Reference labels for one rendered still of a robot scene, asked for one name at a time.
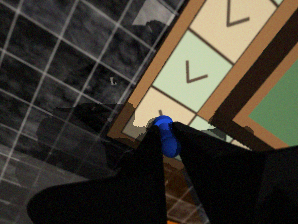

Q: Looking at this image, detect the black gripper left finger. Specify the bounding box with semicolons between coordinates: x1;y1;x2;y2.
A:
27;125;168;224

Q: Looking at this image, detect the blue pawn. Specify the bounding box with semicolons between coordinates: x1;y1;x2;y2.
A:
152;115;181;158

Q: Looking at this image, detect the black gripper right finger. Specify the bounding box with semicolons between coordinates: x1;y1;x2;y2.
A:
172;121;298;224

